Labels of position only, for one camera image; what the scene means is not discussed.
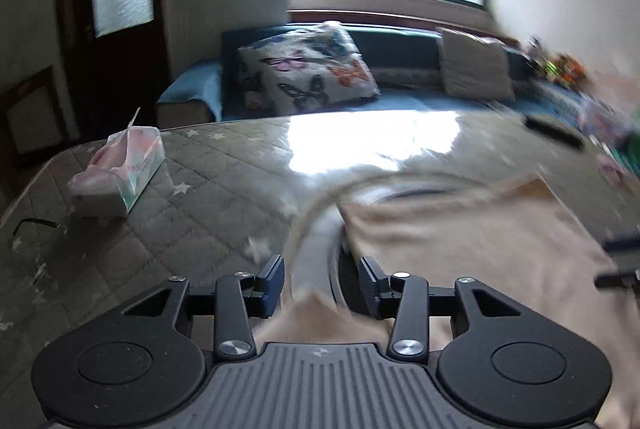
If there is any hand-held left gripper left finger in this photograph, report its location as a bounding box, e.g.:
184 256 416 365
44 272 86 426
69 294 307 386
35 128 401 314
122 254 286 363

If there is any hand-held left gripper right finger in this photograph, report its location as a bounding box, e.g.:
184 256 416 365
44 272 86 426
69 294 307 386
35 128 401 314
359 255 523 364

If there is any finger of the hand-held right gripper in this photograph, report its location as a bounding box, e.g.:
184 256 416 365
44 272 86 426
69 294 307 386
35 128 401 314
604 234 640 256
595 270 640 291

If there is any beige garment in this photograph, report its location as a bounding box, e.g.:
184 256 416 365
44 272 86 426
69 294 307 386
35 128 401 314
252 176 640 429

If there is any pink plush toy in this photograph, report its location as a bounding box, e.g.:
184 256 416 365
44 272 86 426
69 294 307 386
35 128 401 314
597 154 626 185

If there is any grey quilted star table cover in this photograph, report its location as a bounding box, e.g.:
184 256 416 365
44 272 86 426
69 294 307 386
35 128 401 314
0 109 640 429

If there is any black remote control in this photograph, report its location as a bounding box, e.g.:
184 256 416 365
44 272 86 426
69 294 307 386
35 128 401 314
522 114 586 151

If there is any blue quilted sofa cover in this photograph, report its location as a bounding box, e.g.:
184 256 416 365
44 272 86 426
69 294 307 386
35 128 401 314
515 74 616 135

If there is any orange tiger plush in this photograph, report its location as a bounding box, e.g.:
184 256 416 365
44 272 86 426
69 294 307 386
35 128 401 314
562 59 588 85

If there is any pink tissue pack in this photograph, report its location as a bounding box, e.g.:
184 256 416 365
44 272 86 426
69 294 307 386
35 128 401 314
67 106 167 217

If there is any light blue sofa throw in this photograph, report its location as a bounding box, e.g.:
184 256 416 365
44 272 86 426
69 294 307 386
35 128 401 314
157 59 224 122

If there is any butterfly print pillow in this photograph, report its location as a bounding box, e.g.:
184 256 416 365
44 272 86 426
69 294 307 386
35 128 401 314
236 22 381 115

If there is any black and white cow plush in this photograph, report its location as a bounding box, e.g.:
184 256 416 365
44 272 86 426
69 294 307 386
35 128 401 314
522 36 546 65

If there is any beige square pillow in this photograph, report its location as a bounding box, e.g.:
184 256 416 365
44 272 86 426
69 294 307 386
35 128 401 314
437 26 516 102

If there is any dark teal sofa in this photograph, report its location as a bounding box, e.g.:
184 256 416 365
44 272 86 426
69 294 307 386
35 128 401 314
155 22 640 160

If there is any dark door with frosted glass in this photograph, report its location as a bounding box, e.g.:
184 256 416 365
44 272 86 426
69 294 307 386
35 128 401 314
55 0 171 130

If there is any dark wooden furniture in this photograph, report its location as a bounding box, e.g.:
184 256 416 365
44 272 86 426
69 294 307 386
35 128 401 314
0 66 66 160

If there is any thin black wire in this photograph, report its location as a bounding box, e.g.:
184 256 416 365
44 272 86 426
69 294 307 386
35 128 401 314
12 218 63 237

